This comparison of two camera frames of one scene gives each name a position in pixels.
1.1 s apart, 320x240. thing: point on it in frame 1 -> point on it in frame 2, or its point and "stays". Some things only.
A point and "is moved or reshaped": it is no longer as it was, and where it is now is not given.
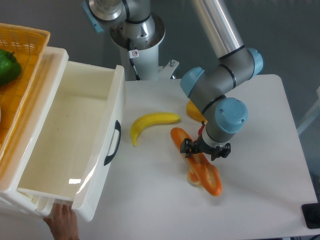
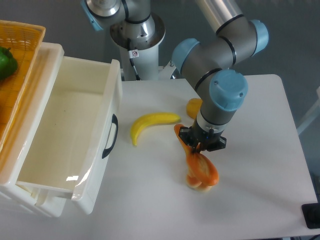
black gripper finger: [215, 154] -> [201, 147]
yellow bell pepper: [194, 113] stays
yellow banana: [143, 120] stays
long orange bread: [201, 172] is moved or reshaped
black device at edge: [311, 212] stays
